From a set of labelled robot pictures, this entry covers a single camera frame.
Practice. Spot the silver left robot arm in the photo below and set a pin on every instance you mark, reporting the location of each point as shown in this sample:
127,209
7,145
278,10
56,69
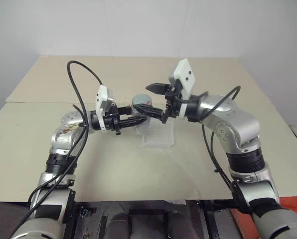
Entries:
63,140

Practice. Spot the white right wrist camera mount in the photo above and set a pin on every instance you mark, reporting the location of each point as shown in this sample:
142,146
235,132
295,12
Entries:
187,74

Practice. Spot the black metal frame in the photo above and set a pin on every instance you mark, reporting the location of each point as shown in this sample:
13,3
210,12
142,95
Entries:
213,219

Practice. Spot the clear plastic box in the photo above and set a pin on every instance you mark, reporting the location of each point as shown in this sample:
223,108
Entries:
161,139

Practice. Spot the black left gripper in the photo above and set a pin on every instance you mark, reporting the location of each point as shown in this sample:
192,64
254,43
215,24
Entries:
112,120

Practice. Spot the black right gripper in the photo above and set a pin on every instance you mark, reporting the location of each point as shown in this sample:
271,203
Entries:
172,99

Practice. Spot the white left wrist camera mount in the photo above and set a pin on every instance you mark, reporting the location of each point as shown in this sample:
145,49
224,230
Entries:
101,95

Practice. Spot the clear plastic jar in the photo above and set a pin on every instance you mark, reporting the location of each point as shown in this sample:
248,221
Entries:
144,129

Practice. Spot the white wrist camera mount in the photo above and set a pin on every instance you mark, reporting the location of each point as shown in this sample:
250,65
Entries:
187,74
101,95

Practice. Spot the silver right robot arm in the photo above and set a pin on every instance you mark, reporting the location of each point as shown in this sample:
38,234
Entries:
243,127

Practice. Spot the small blue connector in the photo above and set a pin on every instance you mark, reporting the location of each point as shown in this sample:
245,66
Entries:
85,213

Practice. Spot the grey round jar lid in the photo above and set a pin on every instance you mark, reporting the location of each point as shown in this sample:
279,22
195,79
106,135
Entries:
141,99

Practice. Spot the dark rounded shape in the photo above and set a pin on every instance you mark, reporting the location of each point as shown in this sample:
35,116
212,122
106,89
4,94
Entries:
118,224
174,225

